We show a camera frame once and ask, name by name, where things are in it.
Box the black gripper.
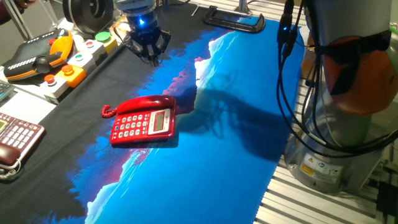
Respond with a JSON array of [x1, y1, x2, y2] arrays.
[[126, 11, 172, 68]]

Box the red telephone handset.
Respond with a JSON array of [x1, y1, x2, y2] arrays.
[[115, 95, 177, 116]]

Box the red telephone base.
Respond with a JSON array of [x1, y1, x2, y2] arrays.
[[109, 98, 177, 146]]

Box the maroon desk telephone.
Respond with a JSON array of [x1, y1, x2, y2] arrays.
[[0, 111, 46, 181]]

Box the bystander hand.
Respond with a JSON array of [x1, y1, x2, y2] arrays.
[[14, 0, 37, 9]]

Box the cream cardboard packet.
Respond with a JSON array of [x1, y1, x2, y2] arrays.
[[108, 15, 131, 43]]

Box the yellow box green button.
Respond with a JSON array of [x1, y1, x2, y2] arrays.
[[95, 31, 119, 54]]

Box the white box red button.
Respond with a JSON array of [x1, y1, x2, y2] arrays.
[[39, 73, 70, 103], [79, 39, 108, 62]]

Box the white box green button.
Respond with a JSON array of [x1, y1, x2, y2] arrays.
[[67, 52, 97, 74]]

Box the orange box orange button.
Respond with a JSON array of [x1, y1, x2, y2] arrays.
[[55, 64, 87, 88]]

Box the black filament spool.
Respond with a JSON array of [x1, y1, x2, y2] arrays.
[[62, 0, 114, 35]]

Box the black C-clamp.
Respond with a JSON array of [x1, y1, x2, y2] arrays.
[[202, 5, 266, 34]]

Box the black orange teach pendant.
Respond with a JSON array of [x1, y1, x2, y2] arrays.
[[2, 28, 74, 82]]

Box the white paper sheet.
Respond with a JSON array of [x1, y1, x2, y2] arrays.
[[0, 89, 57, 125]]

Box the blue black landscape cloth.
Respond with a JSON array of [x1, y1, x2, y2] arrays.
[[0, 0, 305, 224]]

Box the black computer keyboard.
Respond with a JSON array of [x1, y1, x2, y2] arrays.
[[0, 80, 15, 102]]

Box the open cardboard box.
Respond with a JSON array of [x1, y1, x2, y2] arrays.
[[300, 43, 318, 85]]

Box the red coiled telephone cord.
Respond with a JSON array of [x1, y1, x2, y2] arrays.
[[100, 105, 118, 119]]

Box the silver metal post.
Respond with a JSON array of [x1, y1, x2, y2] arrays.
[[234, 0, 252, 16]]

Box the silver metal frame bar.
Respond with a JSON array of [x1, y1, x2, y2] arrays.
[[2, 0, 34, 41], [39, 0, 60, 29]]

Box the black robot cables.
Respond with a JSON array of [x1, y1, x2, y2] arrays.
[[275, 0, 398, 156]]

